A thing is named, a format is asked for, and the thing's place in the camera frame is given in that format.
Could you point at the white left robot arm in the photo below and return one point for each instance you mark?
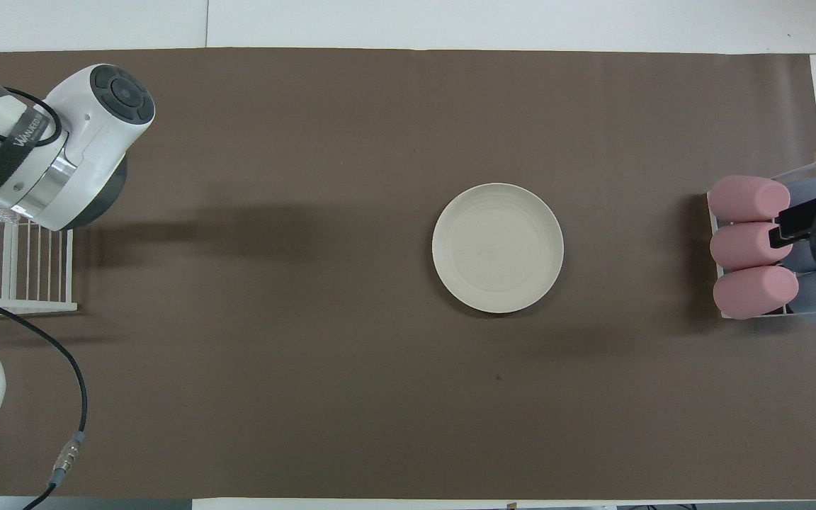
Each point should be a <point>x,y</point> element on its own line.
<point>82,149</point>

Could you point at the cream round plate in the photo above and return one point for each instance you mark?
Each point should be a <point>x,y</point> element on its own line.
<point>497,248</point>

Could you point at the pink plastic cup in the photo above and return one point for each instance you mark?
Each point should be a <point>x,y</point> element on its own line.
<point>755,292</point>
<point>744,246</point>
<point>748,198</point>

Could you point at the brown table mat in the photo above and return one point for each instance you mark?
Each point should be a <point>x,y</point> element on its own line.
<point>309,319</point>

